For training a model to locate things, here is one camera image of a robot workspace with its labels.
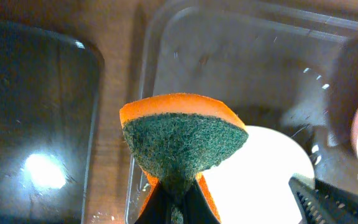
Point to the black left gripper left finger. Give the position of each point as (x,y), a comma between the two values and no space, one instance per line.
(193,206)

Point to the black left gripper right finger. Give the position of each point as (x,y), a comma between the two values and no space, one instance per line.
(325,204)

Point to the white plate with ketchup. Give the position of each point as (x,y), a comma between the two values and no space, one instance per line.
(252,185)

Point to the orange green scrub sponge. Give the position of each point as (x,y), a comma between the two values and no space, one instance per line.
(175,137)

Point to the brown serving tray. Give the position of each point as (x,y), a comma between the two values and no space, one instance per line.
(276,67)

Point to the black plastic tray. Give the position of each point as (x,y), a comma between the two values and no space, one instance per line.
(49,88)

